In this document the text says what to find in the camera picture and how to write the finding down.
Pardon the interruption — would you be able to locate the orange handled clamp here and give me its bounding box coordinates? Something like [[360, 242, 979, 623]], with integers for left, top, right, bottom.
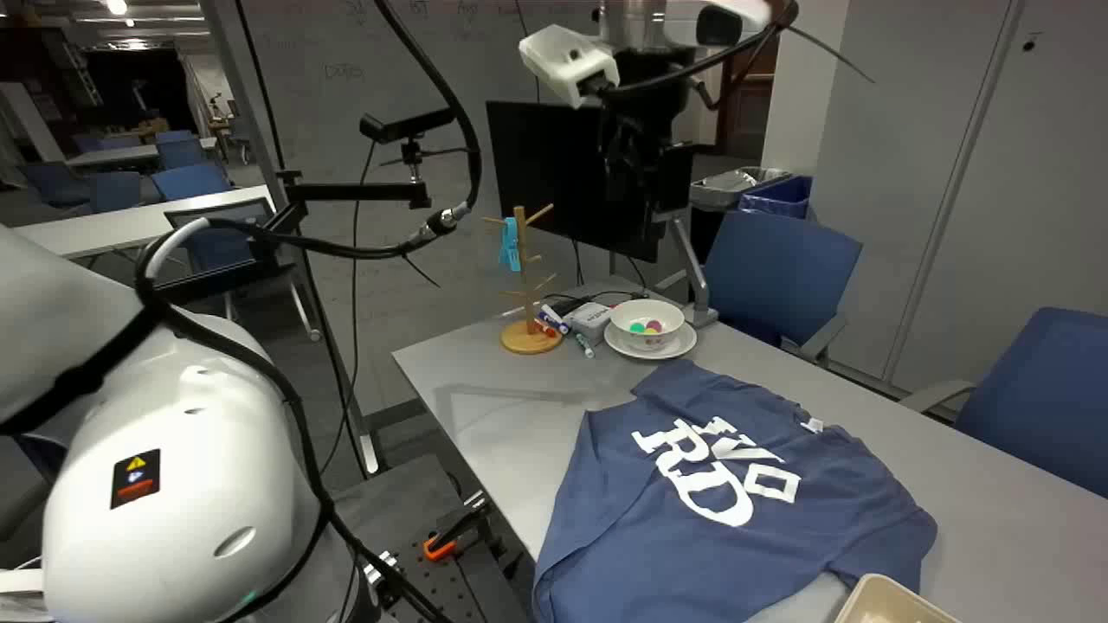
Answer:
[[415, 502, 492, 567]]

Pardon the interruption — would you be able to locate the blue printed t-shirt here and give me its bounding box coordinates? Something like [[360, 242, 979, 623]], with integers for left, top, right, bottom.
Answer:
[[531, 356, 943, 623]]

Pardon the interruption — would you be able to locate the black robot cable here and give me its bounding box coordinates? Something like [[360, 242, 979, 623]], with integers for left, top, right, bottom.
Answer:
[[0, 0, 805, 623]]

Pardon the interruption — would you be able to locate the light blue hanging object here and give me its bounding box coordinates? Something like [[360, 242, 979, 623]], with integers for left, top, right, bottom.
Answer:
[[500, 216, 528, 276]]

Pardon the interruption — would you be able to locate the grey metal cabinet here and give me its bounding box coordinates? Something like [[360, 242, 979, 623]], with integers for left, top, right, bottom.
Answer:
[[807, 0, 1108, 400]]

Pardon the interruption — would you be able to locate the black computer monitor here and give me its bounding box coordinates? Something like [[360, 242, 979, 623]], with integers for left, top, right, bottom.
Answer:
[[483, 97, 698, 267]]

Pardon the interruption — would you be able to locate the small white box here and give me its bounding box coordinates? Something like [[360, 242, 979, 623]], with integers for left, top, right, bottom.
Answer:
[[562, 301, 617, 339]]

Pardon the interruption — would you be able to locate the beige plastic tray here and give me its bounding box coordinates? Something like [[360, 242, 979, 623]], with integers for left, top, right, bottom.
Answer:
[[827, 570, 963, 623]]

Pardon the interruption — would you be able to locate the white office table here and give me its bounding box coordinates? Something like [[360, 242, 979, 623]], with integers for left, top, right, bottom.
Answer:
[[7, 182, 282, 264]]

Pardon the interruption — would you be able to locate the white bowl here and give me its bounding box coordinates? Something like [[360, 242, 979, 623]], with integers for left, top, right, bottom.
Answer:
[[607, 297, 688, 354]]

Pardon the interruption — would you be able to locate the blue recycling bin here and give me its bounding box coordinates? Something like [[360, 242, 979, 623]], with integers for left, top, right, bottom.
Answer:
[[737, 169, 817, 222]]

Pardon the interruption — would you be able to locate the blue office chair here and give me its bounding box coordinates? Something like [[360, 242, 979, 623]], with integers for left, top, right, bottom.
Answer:
[[698, 203, 867, 362], [148, 160, 238, 203], [162, 196, 282, 287], [896, 306, 1108, 502], [24, 160, 153, 216]]

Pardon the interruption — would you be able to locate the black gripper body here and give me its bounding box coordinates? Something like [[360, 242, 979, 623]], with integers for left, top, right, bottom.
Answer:
[[607, 56, 698, 165]]

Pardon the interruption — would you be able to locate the grey trash bin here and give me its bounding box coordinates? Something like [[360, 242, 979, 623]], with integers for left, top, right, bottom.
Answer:
[[688, 165, 792, 235]]

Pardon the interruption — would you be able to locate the black stereo camera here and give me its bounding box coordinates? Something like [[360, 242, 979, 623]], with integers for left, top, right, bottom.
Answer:
[[357, 104, 458, 150]]

